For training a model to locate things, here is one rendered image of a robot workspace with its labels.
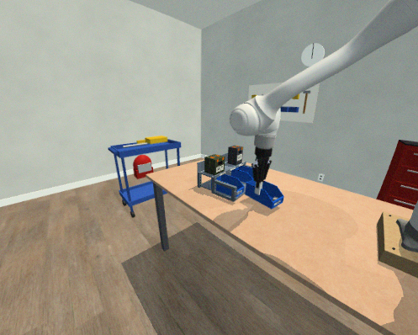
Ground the blue bin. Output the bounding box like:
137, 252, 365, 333
245, 180, 284, 209
216, 174, 245, 197
231, 166, 253, 183

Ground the black case with orange latches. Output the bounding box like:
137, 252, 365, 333
227, 146, 243, 165

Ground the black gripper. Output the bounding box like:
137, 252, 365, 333
251, 147, 272, 195

